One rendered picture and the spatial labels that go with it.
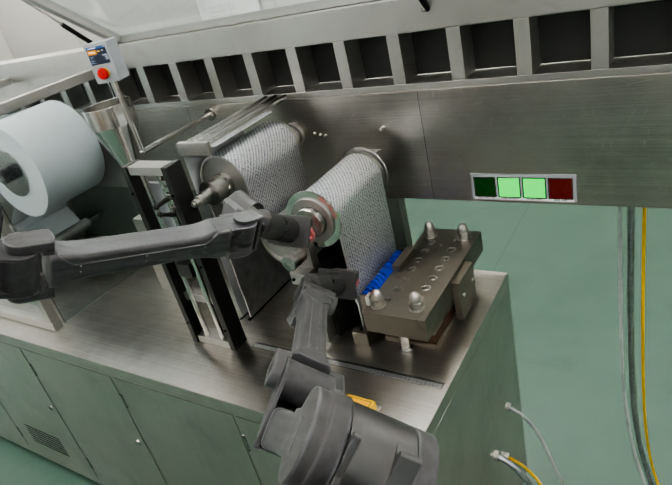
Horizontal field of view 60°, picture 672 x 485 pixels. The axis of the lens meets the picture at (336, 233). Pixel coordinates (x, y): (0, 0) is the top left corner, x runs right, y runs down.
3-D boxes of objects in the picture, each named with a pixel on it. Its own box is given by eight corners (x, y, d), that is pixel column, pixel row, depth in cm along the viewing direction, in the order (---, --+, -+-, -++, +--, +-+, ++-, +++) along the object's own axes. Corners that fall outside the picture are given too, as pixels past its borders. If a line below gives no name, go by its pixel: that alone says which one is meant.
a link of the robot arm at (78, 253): (10, 310, 89) (7, 252, 84) (2, 287, 93) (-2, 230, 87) (255, 263, 115) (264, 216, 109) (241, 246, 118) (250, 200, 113)
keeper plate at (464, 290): (456, 319, 146) (451, 283, 141) (469, 296, 153) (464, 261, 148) (466, 320, 145) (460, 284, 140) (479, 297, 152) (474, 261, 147)
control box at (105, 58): (94, 86, 149) (77, 47, 144) (108, 79, 154) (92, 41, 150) (117, 82, 147) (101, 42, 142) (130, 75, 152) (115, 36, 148)
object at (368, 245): (355, 303, 143) (339, 238, 135) (395, 253, 160) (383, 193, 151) (357, 303, 143) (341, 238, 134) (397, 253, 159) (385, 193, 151)
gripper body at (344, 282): (357, 299, 133) (340, 302, 127) (320, 294, 138) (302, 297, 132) (359, 271, 133) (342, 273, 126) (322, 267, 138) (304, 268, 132)
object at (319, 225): (308, 205, 131) (328, 231, 132) (313, 201, 132) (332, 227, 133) (289, 217, 136) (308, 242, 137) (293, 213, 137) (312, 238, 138)
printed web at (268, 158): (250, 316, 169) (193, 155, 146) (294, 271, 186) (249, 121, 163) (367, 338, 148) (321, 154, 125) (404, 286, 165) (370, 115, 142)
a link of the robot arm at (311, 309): (348, 391, 81) (276, 360, 80) (331, 426, 82) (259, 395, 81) (343, 293, 123) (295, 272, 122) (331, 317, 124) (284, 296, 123)
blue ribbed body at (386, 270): (361, 303, 144) (358, 291, 142) (397, 257, 159) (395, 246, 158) (373, 305, 142) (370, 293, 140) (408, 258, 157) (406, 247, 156)
